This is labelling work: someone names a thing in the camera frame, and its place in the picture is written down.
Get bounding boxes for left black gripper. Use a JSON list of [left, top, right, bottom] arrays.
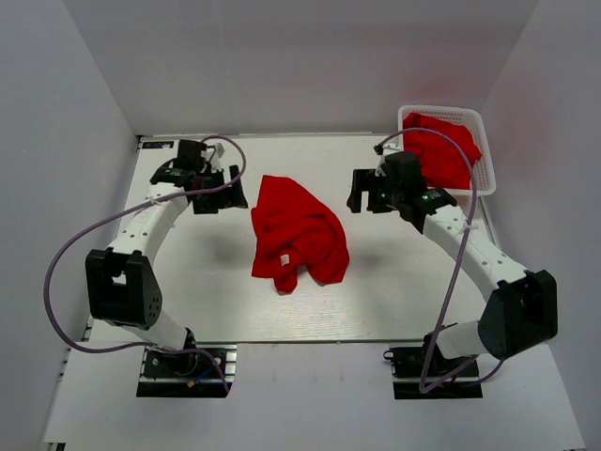
[[193, 164, 249, 214]]

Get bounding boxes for red t shirt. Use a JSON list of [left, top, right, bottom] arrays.
[[251, 175, 350, 294]]

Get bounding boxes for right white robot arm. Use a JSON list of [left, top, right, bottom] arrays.
[[347, 151, 558, 375]]

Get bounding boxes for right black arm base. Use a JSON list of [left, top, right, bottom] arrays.
[[382, 345, 485, 401]]

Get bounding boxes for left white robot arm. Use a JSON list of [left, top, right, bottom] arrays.
[[85, 152, 248, 375]]

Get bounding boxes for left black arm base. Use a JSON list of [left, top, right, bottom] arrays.
[[136, 346, 237, 399]]

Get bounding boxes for red shirts in basket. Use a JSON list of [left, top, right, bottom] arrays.
[[403, 113, 482, 190]]

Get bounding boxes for blue table label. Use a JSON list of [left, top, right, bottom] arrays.
[[142, 141, 175, 149]]

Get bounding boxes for white plastic basket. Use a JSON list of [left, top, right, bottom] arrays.
[[397, 103, 498, 197]]

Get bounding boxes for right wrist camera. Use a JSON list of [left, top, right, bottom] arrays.
[[374, 144, 422, 181]]

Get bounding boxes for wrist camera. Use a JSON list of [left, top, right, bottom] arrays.
[[174, 139, 224, 174], [374, 144, 422, 181]]

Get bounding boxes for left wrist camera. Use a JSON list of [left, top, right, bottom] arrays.
[[174, 139, 224, 174]]

